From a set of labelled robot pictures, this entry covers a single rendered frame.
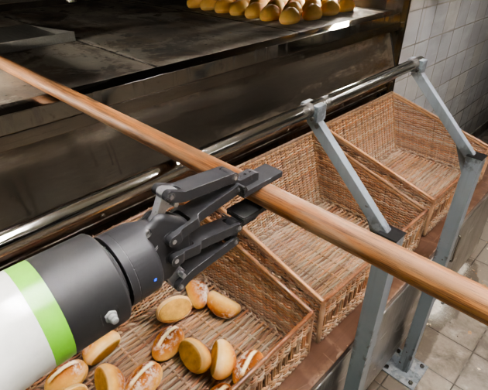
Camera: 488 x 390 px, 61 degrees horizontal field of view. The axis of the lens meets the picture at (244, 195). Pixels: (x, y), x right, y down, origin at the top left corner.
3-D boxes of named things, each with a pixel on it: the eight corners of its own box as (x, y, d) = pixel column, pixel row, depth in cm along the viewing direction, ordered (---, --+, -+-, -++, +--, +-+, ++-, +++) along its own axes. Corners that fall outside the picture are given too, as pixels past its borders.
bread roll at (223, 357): (218, 330, 99) (240, 336, 100) (209, 348, 102) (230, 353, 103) (218, 367, 91) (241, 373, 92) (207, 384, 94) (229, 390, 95)
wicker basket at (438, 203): (311, 186, 170) (317, 124, 155) (380, 144, 203) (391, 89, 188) (425, 239, 141) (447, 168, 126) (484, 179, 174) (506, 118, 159)
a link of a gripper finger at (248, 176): (219, 191, 47) (218, 169, 46) (249, 175, 50) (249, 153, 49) (228, 196, 46) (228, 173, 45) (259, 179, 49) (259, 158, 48)
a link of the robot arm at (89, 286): (91, 380, 35) (65, 304, 30) (32, 306, 42) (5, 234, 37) (150, 337, 38) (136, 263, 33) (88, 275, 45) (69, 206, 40)
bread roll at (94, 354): (122, 345, 105) (107, 330, 106) (124, 332, 100) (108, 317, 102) (89, 373, 98) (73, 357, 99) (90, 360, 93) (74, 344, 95)
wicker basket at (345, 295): (197, 256, 133) (190, 183, 118) (305, 191, 166) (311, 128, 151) (318, 348, 104) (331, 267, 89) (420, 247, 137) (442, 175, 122)
